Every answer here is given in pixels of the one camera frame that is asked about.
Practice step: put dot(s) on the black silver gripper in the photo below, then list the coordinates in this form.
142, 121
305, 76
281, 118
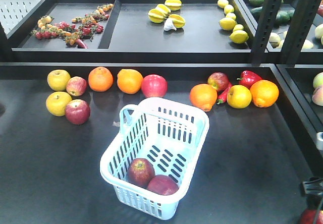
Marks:
313, 187

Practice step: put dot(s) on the dark red apple corner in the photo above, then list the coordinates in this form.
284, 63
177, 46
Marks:
308, 215

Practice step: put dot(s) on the light blue plastic basket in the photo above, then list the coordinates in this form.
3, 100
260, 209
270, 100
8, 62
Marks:
170, 135

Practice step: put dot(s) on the dark red striped apple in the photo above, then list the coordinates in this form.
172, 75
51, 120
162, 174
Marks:
140, 172

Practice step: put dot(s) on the pink green peach front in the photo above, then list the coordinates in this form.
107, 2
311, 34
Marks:
317, 97

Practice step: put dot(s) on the pink green peach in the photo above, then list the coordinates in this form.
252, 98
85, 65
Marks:
318, 80
317, 97

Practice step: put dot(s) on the orange fruit centre right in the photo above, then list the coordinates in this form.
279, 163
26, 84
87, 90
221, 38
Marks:
264, 93

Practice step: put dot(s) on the orange fruit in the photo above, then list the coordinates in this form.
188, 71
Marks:
129, 81
264, 93
203, 96

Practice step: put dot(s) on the pink green peach back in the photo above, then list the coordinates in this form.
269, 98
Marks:
318, 80

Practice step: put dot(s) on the red bell pepper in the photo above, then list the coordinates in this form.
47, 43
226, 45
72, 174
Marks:
248, 78

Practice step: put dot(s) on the small red chili pepper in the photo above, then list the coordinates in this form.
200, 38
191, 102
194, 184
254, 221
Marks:
222, 98

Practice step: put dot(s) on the black wooden produce stand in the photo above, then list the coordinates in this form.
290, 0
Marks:
252, 162

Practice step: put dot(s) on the orange fruit centre left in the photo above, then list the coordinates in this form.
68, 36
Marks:
203, 96

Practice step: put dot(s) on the red yellow apple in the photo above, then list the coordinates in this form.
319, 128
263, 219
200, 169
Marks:
219, 81

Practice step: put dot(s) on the pale green pears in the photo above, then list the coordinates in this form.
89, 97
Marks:
314, 40

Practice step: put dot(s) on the yellow lemon pile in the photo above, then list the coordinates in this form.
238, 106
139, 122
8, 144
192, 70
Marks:
229, 23

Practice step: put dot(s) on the big red apple left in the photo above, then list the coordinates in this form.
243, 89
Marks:
154, 85

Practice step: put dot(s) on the white garlic bulb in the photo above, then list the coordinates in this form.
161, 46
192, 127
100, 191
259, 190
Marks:
169, 25

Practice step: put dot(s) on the yellow starfruit bunch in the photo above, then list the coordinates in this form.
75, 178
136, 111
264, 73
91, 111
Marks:
163, 11

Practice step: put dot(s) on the large orange far left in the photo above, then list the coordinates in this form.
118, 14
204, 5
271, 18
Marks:
100, 79

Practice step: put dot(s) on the dark red apple left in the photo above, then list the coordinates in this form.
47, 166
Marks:
77, 111

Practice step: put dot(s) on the pink striped apple left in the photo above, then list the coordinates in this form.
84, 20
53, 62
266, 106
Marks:
76, 86

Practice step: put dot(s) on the yellow apple front left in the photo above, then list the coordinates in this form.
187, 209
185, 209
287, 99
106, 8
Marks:
56, 103

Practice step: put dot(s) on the yellow apple back left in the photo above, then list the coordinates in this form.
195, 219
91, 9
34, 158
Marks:
57, 79

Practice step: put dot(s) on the cherry tomato vine pile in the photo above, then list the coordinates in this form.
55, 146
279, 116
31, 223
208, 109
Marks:
75, 32

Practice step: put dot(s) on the white perforated panel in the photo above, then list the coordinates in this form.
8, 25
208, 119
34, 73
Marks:
13, 11

